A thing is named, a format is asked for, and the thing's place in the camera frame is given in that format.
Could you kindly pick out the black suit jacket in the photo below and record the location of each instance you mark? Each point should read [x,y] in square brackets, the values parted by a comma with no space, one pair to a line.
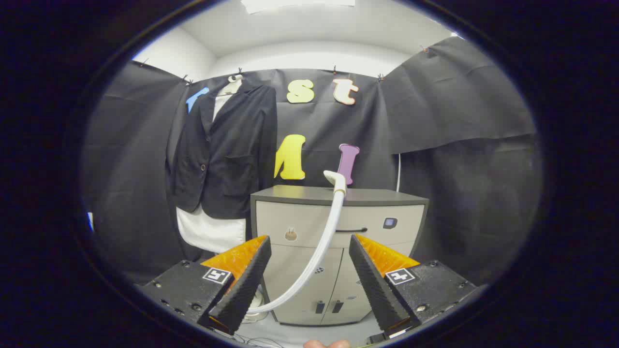
[232,154]

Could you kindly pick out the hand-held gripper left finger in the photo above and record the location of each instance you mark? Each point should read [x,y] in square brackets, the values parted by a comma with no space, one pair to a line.
[246,285]

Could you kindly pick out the white and blue object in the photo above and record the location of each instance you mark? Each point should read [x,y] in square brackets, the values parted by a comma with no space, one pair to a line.
[90,220]

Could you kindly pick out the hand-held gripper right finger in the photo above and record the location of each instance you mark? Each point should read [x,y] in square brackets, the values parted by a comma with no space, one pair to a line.
[375,290]

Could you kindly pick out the white shirt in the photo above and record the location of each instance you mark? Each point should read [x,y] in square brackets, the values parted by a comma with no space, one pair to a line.
[208,232]

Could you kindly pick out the grey cabinet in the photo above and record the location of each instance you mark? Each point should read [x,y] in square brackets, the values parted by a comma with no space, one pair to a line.
[290,212]

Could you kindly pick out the black backdrop cloth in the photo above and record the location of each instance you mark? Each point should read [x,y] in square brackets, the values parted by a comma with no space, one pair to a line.
[459,121]

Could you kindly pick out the ceiling light panel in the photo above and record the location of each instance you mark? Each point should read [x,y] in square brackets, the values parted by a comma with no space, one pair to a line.
[297,4]

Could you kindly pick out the white garment steamer base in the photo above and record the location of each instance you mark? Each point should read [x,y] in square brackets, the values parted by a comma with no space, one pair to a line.
[256,316]

